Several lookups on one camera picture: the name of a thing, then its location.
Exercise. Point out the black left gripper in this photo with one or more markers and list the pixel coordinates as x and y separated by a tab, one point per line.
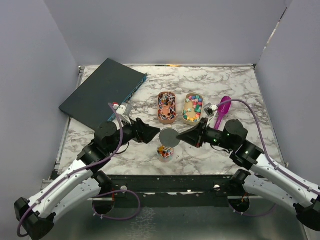
143	132

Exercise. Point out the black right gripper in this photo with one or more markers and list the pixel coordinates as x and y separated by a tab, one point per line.
194	136

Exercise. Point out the beige tray of star candies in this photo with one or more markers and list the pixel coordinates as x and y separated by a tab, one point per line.
192	109

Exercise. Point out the silver round jar lid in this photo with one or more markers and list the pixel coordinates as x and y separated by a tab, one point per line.
168	137

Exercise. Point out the clear plastic jar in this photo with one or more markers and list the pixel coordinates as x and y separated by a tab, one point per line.
165	154

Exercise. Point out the pink tray of lollipops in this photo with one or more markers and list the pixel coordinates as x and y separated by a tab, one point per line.
166	107

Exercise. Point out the purple plastic scoop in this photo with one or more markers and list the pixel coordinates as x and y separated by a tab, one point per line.
223	109

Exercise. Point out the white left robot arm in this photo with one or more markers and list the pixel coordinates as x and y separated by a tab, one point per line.
82	180

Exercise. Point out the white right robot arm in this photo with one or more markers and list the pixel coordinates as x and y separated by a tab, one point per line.
260	175

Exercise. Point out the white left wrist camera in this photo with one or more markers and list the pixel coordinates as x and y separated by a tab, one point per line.
124	109

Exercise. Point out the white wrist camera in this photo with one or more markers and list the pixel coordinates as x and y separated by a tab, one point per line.
124	109
210	110

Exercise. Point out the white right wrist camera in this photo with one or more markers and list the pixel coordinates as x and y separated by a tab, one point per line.
210	110

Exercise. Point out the dark teal network switch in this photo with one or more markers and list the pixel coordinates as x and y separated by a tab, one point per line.
111	82

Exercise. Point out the black mounting rail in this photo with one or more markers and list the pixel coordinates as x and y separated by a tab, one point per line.
168	191

